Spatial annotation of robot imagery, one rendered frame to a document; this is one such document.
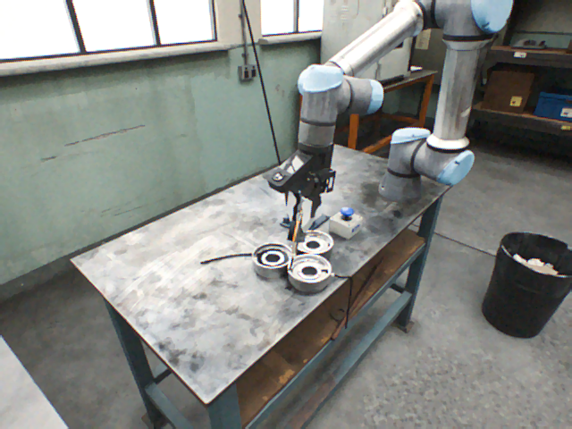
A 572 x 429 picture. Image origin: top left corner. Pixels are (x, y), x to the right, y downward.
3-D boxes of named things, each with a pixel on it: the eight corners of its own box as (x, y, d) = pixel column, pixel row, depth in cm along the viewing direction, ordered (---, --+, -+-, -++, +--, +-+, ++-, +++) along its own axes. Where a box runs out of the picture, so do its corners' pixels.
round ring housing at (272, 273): (246, 274, 89) (244, 262, 87) (263, 250, 98) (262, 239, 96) (284, 284, 86) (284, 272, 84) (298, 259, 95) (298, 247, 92)
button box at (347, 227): (349, 239, 102) (349, 226, 99) (328, 231, 106) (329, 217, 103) (363, 228, 107) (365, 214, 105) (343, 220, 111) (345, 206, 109)
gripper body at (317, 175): (333, 194, 83) (341, 144, 78) (310, 203, 78) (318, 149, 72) (308, 183, 88) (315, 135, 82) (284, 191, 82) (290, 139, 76)
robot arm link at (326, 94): (356, 70, 69) (322, 68, 65) (346, 126, 74) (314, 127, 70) (330, 65, 75) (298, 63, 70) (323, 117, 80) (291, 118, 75)
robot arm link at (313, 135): (320, 128, 70) (290, 119, 75) (317, 150, 72) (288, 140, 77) (341, 124, 75) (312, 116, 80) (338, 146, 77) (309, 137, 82)
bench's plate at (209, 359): (207, 410, 62) (206, 404, 61) (72, 264, 96) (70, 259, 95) (456, 184, 137) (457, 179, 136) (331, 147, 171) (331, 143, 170)
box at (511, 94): (529, 116, 333) (545, 74, 313) (475, 108, 358) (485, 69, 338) (534, 107, 360) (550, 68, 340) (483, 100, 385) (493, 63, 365)
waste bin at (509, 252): (540, 357, 161) (582, 288, 138) (465, 320, 180) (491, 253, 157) (554, 315, 183) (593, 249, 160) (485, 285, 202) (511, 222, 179)
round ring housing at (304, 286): (287, 294, 83) (287, 281, 81) (288, 265, 92) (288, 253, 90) (332, 295, 83) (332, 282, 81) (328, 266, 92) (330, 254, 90)
